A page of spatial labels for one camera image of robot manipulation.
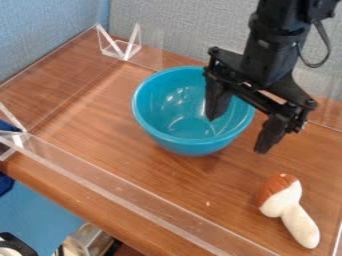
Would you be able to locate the clear acrylic corner bracket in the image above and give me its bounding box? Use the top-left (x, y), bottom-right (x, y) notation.
top-left (94, 23), bottom-right (141, 61)

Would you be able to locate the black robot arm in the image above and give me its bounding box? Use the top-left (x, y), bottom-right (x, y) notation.
top-left (203, 0), bottom-right (340, 154)

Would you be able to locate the plush brown white mushroom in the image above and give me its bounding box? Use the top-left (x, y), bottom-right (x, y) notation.
top-left (256, 173), bottom-right (320, 249)

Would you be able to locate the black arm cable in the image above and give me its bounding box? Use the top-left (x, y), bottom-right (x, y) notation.
top-left (295, 19), bottom-right (332, 69)

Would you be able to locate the blue plastic bowl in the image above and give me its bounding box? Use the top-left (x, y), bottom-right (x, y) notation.
top-left (130, 66), bottom-right (255, 156)

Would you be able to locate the grey metal box below table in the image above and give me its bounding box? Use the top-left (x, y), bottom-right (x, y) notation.
top-left (62, 223), bottom-right (113, 256)

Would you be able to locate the clear acrylic back barrier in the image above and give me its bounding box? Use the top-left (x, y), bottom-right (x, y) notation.
top-left (129, 31), bottom-right (342, 131)

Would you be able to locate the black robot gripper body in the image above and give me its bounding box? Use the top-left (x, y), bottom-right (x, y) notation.
top-left (203, 33), bottom-right (318, 133)

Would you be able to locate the clear acrylic front barrier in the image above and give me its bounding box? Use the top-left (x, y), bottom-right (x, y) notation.
top-left (0, 103), bottom-right (277, 256)

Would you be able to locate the dark blue cloth object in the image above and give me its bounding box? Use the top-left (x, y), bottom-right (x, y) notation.
top-left (0, 119), bottom-right (21, 197)

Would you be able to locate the clear acrylic barrier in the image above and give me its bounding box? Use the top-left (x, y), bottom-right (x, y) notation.
top-left (0, 103), bottom-right (277, 256)
top-left (129, 31), bottom-right (342, 131)

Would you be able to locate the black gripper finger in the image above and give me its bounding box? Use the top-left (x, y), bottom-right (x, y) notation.
top-left (205, 77), bottom-right (232, 121)
top-left (253, 114), bottom-right (289, 154)

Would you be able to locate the black white object below table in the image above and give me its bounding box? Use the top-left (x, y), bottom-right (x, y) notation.
top-left (0, 232), bottom-right (38, 256)

